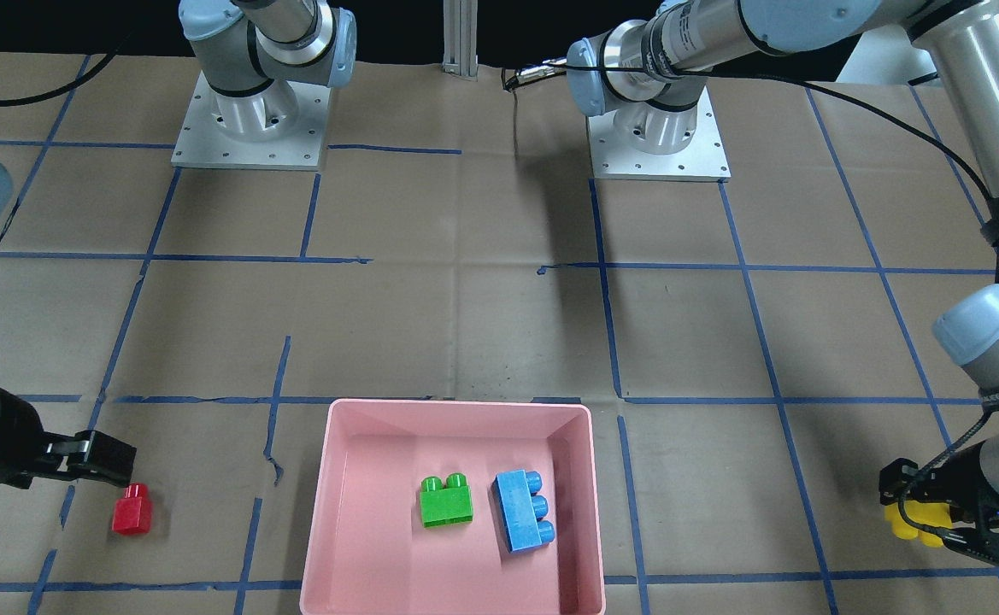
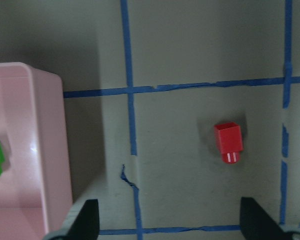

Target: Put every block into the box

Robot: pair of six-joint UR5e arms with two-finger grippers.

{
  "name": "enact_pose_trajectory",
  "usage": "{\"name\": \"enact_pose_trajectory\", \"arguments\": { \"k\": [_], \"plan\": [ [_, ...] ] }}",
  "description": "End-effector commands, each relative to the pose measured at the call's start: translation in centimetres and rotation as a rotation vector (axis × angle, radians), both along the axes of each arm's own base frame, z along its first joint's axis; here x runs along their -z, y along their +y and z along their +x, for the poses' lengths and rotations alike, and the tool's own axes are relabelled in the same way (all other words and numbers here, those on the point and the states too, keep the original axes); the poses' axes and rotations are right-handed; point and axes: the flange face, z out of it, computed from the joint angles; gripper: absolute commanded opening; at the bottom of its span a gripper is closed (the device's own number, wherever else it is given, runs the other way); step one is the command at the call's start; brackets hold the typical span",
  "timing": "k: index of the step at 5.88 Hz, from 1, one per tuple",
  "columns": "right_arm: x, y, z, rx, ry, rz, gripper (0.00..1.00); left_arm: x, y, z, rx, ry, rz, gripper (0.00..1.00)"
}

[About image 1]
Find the yellow toy block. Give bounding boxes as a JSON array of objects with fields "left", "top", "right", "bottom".
[{"left": 884, "top": 500, "right": 952, "bottom": 548}]

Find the red toy block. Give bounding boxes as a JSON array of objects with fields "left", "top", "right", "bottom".
[{"left": 111, "top": 483, "right": 154, "bottom": 535}]

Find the green toy block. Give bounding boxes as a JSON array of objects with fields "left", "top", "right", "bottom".
[{"left": 418, "top": 472, "right": 474, "bottom": 528}]

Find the blue toy block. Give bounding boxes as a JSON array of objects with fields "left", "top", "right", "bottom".
[{"left": 492, "top": 470, "right": 556, "bottom": 554}]

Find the pink plastic box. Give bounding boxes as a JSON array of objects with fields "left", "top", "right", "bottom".
[{"left": 299, "top": 400, "right": 606, "bottom": 614}]

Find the aluminium frame post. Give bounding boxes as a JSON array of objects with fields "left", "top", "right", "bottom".
[{"left": 441, "top": 0, "right": 479, "bottom": 81}]

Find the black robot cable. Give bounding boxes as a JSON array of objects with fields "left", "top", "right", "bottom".
[{"left": 503, "top": 56, "right": 999, "bottom": 283}]

